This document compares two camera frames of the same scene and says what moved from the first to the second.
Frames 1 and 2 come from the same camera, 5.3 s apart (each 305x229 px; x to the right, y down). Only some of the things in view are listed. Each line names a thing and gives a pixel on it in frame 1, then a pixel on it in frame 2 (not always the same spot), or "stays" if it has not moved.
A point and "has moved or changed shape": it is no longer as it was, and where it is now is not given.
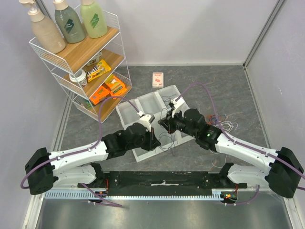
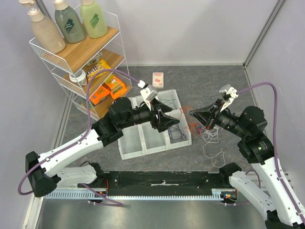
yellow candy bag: [99, 70] stays
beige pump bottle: [45, 30] stays
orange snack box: [99, 94] stays
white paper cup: [79, 76] stays
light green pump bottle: [94, 19] stays
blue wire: [218, 118] has moved or changed shape
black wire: [167, 96] has moved or changed shape
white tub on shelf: [95, 59] stays
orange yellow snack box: [115, 86] stays
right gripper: [169, 122] -> [214, 115]
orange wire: [209, 117] has moved or changed shape
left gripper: [153, 141] -> [164, 121]
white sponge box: [157, 80] stays
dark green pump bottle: [71, 25] stays
